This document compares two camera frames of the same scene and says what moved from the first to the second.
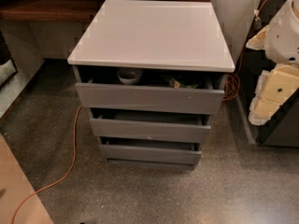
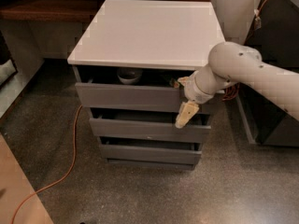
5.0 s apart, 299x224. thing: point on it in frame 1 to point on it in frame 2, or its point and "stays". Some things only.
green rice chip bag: (176, 83) stays
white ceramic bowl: (129, 75) stays
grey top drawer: (149, 98) stays
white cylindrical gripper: (284, 37) to (193, 91)
